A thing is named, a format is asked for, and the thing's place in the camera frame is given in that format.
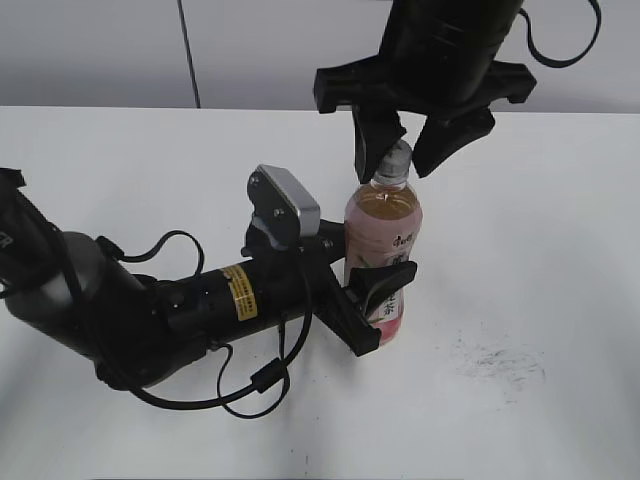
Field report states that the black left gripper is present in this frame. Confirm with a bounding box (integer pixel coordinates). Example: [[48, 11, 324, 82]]
[[157, 219, 418, 356]]

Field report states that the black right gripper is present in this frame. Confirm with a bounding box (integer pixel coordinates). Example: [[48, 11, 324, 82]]
[[313, 49, 537, 183]]

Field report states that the white bottle cap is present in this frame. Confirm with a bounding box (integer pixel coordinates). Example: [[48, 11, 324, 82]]
[[373, 140, 412, 185]]

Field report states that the pink oolong tea bottle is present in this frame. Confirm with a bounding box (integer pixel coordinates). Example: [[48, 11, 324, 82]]
[[342, 172, 424, 350]]

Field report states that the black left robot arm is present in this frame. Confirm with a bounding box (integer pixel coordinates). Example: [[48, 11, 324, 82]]
[[1, 165, 417, 390]]

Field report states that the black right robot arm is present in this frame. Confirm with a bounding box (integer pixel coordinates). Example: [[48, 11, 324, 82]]
[[313, 0, 536, 184]]

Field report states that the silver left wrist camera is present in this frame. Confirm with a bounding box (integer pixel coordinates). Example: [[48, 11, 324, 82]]
[[247, 164, 321, 251]]

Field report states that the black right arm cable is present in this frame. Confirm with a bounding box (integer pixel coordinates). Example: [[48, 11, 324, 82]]
[[517, 0, 604, 69]]

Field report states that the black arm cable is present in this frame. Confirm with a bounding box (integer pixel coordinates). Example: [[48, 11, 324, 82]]
[[517, 0, 604, 69], [94, 229, 314, 420]]

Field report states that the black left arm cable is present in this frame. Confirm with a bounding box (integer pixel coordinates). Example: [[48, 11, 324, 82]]
[[94, 229, 314, 420]]

